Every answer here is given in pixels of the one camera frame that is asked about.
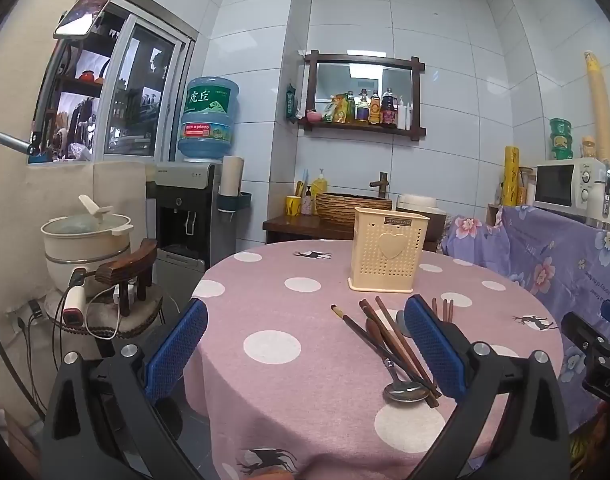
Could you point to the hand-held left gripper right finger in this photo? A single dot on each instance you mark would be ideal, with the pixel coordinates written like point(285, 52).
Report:
point(435, 350)

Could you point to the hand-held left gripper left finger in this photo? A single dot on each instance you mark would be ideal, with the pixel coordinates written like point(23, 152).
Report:
point(177, 347)

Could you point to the metal spoon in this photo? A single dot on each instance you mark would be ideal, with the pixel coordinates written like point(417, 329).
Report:
point(402, 392)

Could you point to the wooden spoon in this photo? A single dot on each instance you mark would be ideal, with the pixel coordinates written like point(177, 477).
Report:
point(374, 332)

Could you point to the dark chopstick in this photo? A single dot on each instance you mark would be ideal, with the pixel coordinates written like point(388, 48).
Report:
point(342, 313)
point(357, 331)

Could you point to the cream perforated utensil holder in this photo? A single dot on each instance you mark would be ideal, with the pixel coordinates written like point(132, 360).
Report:
point(385, 260)

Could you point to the wooden chair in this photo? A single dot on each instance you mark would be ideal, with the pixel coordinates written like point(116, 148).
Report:
point(105, 322)

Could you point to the purple floral cloth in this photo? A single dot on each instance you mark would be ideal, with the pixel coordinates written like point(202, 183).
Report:
point(545, 255)

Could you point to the dark wooden stool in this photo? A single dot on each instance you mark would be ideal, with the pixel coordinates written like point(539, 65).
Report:
point(130, 260)

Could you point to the pink polka dot tablecloth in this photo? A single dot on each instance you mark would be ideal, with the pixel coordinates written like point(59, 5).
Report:
point(310, 320)

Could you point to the black water dispenser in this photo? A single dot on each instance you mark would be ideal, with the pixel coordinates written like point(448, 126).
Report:
point(185, 210)

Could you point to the white microwave oven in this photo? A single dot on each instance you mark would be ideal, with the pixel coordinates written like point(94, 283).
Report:
point(560, 185)

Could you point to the cream cooking pot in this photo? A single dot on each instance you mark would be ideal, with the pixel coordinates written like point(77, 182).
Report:
point(80, 245)

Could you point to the glass jar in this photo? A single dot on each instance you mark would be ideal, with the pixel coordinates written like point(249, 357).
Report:
point(525, 192)

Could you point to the brown white rice cooker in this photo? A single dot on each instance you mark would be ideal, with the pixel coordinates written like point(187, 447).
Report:
point(415, 201)

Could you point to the woven basket basin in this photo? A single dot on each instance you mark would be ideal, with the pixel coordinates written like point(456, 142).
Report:
point(345, 210)

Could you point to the dark wooden side table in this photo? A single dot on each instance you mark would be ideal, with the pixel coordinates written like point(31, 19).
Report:
point(295, 227)

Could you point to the bamboo faucet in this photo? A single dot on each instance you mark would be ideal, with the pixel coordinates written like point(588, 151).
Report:
point(381, 187)

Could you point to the short yellow roll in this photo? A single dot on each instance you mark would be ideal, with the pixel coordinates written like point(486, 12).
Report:
point(511, 175)

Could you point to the yellow cup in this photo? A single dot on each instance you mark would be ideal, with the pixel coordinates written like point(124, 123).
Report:
point(292, 206)

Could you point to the small pink bottle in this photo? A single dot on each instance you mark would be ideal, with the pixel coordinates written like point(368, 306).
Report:
point(307, 204)

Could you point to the yellow soap bottle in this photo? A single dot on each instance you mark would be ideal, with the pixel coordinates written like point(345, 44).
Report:
point(319, 185)

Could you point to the tall yellow roll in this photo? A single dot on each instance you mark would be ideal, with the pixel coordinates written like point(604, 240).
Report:
point(600, 105)

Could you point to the blue water jug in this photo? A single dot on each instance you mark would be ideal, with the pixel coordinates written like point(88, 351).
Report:
point(207, 120)

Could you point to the small white bottle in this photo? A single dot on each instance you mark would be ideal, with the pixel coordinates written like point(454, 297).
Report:
point(409, 117)

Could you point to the dark sauce bottle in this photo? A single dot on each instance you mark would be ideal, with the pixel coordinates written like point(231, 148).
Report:
point(389, 110)

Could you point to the yellow label amber bottle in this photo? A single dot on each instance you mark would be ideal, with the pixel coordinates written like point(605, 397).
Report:
point(375, 110)

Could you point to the sliding window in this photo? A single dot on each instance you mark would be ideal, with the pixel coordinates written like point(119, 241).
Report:
point(135, 100)

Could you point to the purple label oil bottle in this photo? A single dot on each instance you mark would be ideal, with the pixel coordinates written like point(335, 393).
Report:
point(362, 109)

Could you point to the green label bottle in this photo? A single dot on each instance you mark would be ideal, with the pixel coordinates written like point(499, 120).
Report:
point(352, 109)

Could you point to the yellow green pouch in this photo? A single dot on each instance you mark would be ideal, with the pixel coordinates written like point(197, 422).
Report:
point(337, 109)

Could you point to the green hanging packet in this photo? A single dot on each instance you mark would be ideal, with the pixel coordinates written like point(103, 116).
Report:
point(290, 104)

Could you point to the wooden framed mirror shelf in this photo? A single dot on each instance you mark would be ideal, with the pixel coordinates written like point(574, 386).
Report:
point(365, 75)

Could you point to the smartphone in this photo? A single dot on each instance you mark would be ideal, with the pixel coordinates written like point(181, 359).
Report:
point(82, 14)

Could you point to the silver mount pole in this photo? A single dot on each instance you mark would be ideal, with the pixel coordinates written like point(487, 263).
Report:
point(5, 139)

